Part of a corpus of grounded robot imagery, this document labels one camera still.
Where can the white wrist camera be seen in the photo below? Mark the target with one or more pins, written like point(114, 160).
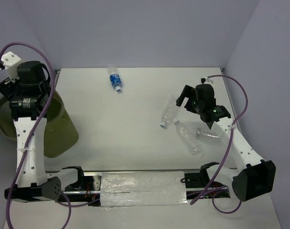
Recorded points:
point(206, 80)
point(10, 62)

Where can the silver taped panel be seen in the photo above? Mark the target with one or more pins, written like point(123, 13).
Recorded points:
point(142, 188)

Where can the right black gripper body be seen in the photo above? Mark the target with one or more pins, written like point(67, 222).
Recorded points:
point(198, 104)

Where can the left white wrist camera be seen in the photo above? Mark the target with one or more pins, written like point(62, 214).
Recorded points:
point(10, 62)

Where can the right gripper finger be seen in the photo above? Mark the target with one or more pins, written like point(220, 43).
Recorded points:
point(191, 105)
point(188, 92)

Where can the clear bottle without cap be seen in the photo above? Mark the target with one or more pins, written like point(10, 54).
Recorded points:
point(208, 137)

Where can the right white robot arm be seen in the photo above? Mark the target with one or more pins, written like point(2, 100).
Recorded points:
point(252, 176)

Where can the olive green mesh bin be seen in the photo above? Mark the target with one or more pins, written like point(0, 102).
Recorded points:
point(60, 133)

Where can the black mounting rail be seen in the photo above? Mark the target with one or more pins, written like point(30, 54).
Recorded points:
point(145, 188)

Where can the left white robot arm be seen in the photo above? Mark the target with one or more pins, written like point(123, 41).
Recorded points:
point(43, 129)

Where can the clear bottle white cap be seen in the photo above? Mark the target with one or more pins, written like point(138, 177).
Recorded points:
point(188, 138)

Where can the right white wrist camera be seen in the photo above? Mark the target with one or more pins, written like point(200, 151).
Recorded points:
point(206, 80)

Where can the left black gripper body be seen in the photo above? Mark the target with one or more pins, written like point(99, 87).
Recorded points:
point(18, 88)

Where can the blue label plastic bottle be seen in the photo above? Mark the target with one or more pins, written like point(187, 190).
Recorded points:
point(114, 78)

